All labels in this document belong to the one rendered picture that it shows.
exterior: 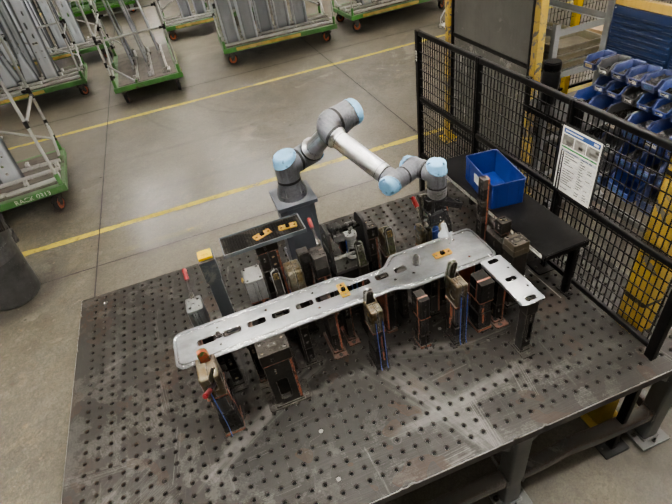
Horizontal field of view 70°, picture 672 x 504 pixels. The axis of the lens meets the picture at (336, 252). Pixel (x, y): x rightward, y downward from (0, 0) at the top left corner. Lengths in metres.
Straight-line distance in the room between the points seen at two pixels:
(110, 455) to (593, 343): 2.00
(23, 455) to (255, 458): 1.81
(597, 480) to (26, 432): 3.13
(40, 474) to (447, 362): 2.32
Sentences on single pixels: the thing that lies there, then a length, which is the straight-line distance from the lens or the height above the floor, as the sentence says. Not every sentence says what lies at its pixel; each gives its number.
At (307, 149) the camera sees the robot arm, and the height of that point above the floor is 1.33.
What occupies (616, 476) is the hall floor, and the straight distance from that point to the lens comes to 2.78.
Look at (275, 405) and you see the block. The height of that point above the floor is 0.70.
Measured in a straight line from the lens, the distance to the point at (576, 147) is 2.14.
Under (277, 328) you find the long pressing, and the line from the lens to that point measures 1.91.
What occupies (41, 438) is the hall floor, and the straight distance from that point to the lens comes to 3.48.
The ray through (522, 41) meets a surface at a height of 1.20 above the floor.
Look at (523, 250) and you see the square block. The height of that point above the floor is 1.02.
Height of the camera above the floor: 2.38
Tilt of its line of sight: 39 degrees down
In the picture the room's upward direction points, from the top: 10 degrees counter-clockwise
